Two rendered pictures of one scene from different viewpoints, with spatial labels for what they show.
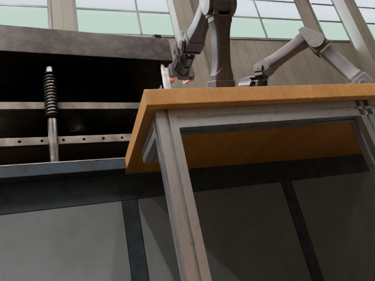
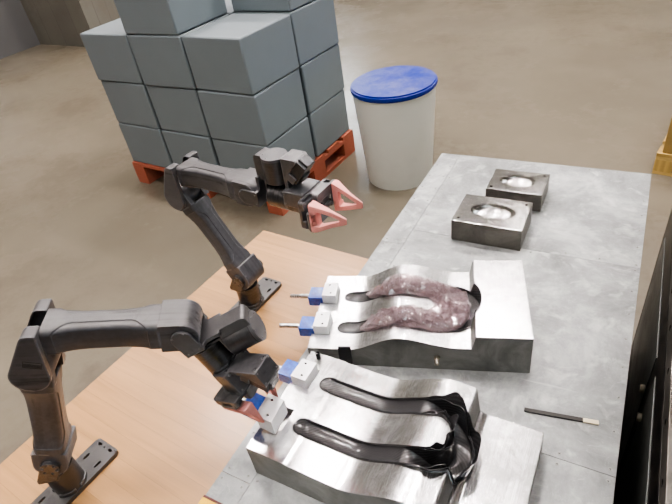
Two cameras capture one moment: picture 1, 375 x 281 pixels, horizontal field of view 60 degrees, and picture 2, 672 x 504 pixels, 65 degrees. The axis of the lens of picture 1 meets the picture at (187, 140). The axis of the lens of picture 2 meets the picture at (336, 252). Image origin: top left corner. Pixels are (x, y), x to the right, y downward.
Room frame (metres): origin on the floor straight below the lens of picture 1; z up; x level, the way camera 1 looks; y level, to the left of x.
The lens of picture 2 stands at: (1.98, -0.50, 1.77)
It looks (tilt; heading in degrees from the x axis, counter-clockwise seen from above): 37 degrees down; 149
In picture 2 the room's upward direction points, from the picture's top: 10 degrees counter-clockwise
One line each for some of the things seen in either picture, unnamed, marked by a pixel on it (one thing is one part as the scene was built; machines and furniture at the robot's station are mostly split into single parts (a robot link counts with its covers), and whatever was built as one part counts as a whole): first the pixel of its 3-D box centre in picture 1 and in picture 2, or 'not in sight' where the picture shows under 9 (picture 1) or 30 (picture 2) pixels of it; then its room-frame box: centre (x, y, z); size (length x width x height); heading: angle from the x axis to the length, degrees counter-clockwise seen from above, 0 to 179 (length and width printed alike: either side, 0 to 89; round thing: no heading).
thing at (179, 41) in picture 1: (186, 43); (268, 174); (1.05, -0.08, 1.24); 0.12 x 0.09 x 0.12; 20
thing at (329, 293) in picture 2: not in sight; (314, 296); (1.05, -0.03, 0.86); 0.13 x 0.05 x 0.05; 43
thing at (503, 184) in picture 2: not in sight; (517, 189); (1.09, 0.74, 0.83); 0.17 x 0.13 x 0.06; 25
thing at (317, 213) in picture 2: (182, 77); (330, 213); (1.21, -0.04, 1.19); 0.09 x 0.07 x 0.07; 20
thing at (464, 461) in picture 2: not in sight; (385, 420); (1.49, -0.17, 0.92); 0.35 x 0.16 x 0.09; 25
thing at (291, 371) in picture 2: not in sight; (287, 371); (1.24, -0.23, 0.89); 0.13 x 0.05 x 0.05; 25
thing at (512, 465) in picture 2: not in sight; (392, 442); (1.51, -0.17, 0.87); 0.50 x 0.26 x 0.14; 25
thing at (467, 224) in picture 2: not in sight; (491, 221); (1.15, 0.55, 0.84); 0.20 x 0.15 x 0.07; 25
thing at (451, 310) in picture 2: not in sight; (414, 300); (1.28, 0.11, 0.90); 0.26 x 0.18 x 0.08; 43
